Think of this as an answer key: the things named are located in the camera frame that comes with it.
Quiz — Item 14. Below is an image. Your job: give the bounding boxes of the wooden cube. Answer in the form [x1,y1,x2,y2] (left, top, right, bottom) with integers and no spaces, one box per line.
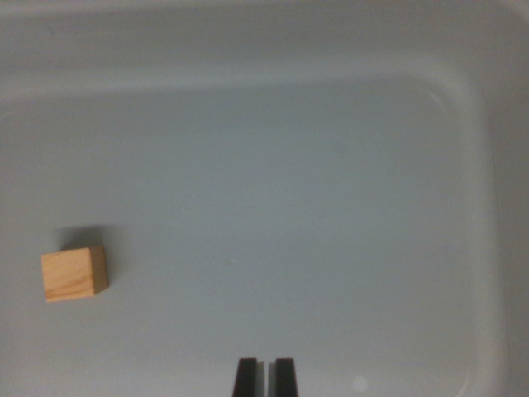
[41,246,110,304]

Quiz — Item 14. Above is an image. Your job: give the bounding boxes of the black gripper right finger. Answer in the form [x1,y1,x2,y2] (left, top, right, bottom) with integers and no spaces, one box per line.
[267,357,299,397]

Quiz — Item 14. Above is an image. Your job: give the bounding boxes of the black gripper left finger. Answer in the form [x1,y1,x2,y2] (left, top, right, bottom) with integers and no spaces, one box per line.
[231,357,269,397]

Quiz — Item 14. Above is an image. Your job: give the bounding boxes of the grey plastic bin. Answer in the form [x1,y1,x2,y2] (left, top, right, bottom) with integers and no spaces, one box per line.
[0,0,529,397]

